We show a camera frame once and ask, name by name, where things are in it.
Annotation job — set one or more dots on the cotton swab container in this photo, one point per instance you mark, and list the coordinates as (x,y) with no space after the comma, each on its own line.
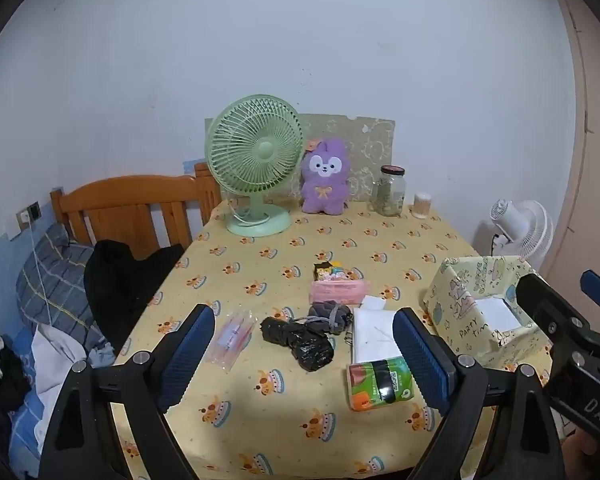
(422,206)

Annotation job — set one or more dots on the small yellow snack packet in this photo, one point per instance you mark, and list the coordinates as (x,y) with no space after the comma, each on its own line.
(327,272)

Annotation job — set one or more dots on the small white paper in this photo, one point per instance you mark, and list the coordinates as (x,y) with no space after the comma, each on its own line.
(375,303)

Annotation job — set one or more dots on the blue plaid pillow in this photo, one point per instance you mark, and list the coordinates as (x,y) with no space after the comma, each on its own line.
(50,280)

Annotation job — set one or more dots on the beige door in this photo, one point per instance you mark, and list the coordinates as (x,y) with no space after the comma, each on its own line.
(595,185)

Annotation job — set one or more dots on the blue bedsheet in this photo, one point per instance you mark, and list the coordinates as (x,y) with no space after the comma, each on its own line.
(27,435)

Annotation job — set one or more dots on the glass jar with dark lid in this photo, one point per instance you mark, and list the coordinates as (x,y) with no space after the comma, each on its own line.
(390,195)

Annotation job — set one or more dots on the wall socket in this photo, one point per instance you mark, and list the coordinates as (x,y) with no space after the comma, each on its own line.
(29,216)

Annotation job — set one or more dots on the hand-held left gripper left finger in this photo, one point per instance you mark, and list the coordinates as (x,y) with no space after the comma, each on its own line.
(190,355)

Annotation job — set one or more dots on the white cloth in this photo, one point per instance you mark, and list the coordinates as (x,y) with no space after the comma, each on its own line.
(55,365)

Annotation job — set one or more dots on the green tissue packet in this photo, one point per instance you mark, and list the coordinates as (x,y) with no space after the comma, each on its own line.
(375,385)

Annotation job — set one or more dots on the dark clothes heap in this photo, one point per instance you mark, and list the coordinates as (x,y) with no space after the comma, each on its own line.
(5,385)

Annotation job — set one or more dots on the purple plush toy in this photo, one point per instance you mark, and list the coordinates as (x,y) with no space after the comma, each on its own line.
(325,185)

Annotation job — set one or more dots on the black garbage bag roll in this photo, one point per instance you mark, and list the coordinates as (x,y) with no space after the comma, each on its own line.
(312,352)
(277,331)

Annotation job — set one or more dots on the clear pink tube packet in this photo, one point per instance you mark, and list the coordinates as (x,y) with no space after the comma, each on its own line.
(230,340)

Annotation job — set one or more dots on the yellow patterned paper box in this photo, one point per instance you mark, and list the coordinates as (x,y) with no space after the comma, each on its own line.
(460,305)

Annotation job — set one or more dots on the patterned beige board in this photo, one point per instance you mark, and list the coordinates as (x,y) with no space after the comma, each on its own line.
(367,150)

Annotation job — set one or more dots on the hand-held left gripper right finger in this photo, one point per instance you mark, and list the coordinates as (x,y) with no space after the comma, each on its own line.
(420,360)

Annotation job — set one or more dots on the pink tissue packet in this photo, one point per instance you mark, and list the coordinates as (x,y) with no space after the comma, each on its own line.
(337,292)

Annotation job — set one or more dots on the black garment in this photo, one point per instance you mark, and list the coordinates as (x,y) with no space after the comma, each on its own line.
(120,285)

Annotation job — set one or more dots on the white electric fan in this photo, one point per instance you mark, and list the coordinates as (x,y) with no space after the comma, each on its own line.
(530,232)

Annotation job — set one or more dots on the person's right hand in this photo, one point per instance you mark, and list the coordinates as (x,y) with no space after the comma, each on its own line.
(585,455)

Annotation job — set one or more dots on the green desk fan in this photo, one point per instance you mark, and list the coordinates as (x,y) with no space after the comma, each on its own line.
(252,150)

